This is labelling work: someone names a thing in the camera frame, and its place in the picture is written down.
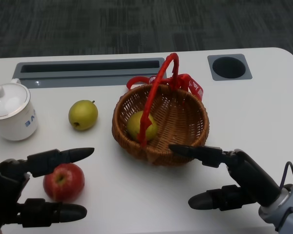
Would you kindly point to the green pear with stem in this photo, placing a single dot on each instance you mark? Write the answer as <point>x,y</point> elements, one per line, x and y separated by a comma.
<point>83,114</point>

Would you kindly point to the white ceramic mug blue print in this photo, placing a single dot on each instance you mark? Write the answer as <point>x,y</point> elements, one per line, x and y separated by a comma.
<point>19,126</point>

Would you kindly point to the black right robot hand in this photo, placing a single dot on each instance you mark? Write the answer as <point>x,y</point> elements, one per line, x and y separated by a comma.
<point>251,175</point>

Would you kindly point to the white mug lid gold rim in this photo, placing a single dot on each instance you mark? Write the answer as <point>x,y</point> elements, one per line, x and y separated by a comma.
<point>9,102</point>

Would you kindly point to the red apple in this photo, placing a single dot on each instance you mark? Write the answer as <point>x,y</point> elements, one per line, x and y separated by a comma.
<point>66,185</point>

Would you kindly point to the red printed ribbon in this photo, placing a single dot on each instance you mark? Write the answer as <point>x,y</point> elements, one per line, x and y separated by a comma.
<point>196,89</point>

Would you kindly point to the long grey table slot tray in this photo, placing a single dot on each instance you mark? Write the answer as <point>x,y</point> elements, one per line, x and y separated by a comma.
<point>88,74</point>

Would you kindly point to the grey square cup holder insert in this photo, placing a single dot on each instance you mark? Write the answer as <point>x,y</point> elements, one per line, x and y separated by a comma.
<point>228,67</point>

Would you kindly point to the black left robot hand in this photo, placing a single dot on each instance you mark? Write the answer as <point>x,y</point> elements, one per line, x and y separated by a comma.
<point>12,170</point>

